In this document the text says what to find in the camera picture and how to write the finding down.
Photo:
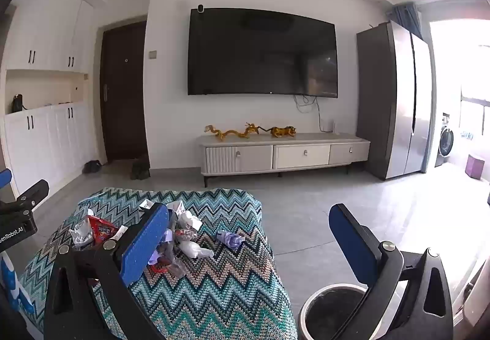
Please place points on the black handbag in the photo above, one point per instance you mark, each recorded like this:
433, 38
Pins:
18, 103

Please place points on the red and clear wrapper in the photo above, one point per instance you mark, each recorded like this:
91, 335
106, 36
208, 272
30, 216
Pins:
162, 261

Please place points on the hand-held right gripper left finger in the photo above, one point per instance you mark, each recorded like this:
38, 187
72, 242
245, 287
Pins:
147, 244

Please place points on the white television cabinet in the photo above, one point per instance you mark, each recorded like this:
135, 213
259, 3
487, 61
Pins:
302, 156

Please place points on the white shoe cabinet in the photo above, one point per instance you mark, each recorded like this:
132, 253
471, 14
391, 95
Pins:
46, 133

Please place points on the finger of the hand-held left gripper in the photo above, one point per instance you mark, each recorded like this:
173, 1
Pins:
32, 192
4, 177

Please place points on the pair of dark boots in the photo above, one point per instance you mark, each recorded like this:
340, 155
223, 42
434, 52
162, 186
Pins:
139, 168

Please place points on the silver washing machine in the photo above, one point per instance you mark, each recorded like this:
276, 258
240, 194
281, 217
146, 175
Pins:
446, 141

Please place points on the blue curtain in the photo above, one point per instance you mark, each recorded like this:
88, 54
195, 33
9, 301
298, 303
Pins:
409, 16

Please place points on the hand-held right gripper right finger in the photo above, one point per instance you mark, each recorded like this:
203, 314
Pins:
352, 244

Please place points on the zigzag knitted blanket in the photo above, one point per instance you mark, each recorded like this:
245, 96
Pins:
214, 286

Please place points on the golden tiger figurine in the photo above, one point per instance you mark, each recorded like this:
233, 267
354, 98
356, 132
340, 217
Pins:
282, 132

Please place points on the dark brown entrance door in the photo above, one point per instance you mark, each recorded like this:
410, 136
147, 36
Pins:
124, 95

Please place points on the white router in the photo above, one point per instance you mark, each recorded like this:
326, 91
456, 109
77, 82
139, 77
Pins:
335, 127

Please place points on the purple stool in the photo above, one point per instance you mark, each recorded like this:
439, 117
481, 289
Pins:
475, 168

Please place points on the white tissue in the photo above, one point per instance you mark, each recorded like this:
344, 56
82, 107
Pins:
195, 248
189, 219

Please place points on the black wall television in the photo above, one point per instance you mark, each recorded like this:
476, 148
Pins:
260, 53

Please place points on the clear plastic wrapper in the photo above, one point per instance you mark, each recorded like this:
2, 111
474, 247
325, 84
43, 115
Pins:
184, 235

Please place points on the pair of black shoes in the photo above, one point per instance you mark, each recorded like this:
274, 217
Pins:
92, 167

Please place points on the purple wrapper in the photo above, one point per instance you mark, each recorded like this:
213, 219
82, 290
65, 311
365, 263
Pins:
231, 238

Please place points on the white paper scrap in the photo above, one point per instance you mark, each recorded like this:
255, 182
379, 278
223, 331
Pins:
147, 205

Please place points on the long golden dragon figurine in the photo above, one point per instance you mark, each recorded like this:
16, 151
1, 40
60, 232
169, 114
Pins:
229, 133

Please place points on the dark blue container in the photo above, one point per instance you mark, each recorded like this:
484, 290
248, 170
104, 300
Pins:
488, 194

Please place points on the silver double-door refrigerator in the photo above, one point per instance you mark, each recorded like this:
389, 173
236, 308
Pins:
398, 103

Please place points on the crumpled white printed wrapper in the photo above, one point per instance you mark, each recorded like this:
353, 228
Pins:
80, 233

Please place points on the white coffee table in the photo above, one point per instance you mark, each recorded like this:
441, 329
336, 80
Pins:
476, 286

